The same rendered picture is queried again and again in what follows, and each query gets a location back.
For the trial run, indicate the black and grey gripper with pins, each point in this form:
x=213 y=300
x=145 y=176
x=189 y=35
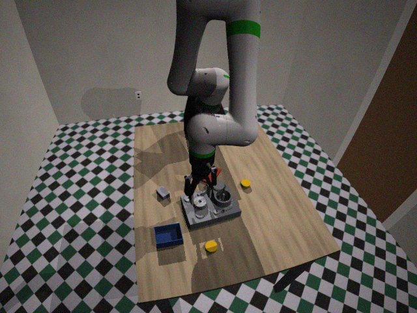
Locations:
x=203 y=174

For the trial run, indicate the white toothed gear with yellow arrow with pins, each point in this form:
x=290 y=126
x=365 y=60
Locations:
x=200 y=202

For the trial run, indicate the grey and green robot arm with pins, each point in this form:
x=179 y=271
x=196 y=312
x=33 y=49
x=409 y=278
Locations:
x=207 y=129

